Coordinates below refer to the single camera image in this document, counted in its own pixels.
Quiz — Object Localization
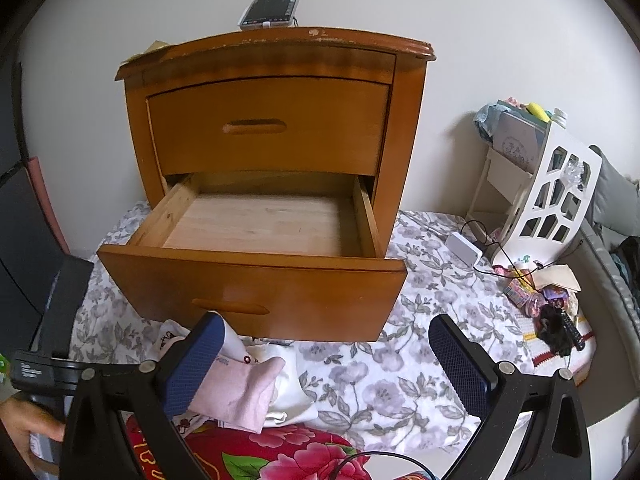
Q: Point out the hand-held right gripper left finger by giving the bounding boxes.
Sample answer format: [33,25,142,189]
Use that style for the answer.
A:
[59,311,226,480]

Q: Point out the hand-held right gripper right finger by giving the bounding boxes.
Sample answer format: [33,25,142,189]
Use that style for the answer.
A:
[429,314,592,480]

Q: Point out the white printed sock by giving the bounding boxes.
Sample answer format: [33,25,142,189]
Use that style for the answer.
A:
[157,319,273,368]

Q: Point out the white cloth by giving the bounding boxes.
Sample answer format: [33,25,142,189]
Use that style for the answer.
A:
[250,337,321,428]

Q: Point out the wooden drawer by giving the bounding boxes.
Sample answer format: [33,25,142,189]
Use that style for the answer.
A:
[146,77,392,177]
[96,172,408,343]

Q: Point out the person's left hand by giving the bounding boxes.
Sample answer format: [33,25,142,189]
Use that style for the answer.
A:
[0,397,66,471]

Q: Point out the dark grey panel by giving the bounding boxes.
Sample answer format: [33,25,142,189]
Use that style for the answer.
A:
[0,160,71,356]

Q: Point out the striped knitted mat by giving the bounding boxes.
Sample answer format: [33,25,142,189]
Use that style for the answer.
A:
[520,305,598,388]

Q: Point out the grey floral bedsheet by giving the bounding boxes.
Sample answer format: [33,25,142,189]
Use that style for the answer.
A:
[70,200,596,453]

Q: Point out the colourful tape roll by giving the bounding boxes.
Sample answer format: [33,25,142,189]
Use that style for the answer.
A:
[502,280,533,306]

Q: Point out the black furry toy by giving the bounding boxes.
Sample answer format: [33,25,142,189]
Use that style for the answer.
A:
[537,305,586,358]

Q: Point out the pink foam strip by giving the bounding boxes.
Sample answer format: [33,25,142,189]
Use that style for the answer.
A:
[27,156,71,256]

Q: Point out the white power box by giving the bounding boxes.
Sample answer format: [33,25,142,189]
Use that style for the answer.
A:
[445,231,485,267]

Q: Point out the red floral blanket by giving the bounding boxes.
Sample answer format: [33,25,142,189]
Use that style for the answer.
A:
[125,412,371,480]

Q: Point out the beige paper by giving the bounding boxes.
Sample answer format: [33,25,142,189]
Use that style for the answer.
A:
[532,266,583,296]

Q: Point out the grey book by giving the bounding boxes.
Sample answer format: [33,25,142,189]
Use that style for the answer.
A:
[492,110,546,176]

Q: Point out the wooden nightstand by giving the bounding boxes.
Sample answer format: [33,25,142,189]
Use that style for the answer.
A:
[114,26,435,261]

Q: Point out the pale blue bag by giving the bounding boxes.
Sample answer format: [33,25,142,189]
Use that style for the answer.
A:
[472,104,506,141]

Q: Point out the white cutout rack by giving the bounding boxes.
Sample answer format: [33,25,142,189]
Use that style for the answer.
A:
[467,120,603,267]

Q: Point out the yellowish paper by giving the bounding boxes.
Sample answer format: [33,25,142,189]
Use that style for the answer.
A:
[122,40,171,63]

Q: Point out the smartphone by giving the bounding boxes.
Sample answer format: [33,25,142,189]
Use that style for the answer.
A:
[238,0,304,30]

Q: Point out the black cable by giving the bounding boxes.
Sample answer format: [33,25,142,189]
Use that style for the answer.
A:
[457,220,556,281]
[330,452,446,480]

